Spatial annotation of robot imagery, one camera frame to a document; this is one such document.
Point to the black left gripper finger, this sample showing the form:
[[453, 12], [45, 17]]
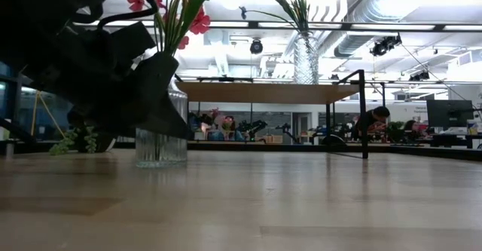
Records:
[[150, 100]]

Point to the ribbed clear glass vase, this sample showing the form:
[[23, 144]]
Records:
[[162, 149]]

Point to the red artificial flower bunch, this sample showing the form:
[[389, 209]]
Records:
[[199, 23]]

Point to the diamond-cut clear glass vase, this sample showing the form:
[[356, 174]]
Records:
[[305, 59]]

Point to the blue artificial flower bunch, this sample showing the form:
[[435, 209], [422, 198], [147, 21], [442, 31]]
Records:
[[299, 13]]

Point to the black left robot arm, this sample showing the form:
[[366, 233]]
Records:
[[45, 2]]

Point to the wooden shelf with black legs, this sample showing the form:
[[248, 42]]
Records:
[[263, 92]]

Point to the large dark window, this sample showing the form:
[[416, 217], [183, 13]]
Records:
[[26, 108]]

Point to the potted green succulent plant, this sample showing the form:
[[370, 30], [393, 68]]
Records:
[[66, 143]]

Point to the person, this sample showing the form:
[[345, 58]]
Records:
[[411, 128], [371, 121], [228, 126]]

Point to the long ceiling light bar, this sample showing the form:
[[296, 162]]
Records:
[[233, 24]]

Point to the round black ceiling spotlight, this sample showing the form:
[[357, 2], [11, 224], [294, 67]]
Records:
[[256, 46]]

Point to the black ceiling fixture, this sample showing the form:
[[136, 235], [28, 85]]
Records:
[[386, 44]]

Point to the black computer monitor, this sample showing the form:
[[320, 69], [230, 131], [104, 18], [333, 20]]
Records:
[[448, 113]]

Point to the small grey post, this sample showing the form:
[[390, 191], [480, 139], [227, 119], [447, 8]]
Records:
[[9, 149]]

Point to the silver ceiling duct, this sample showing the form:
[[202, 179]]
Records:
[[361, 13]]

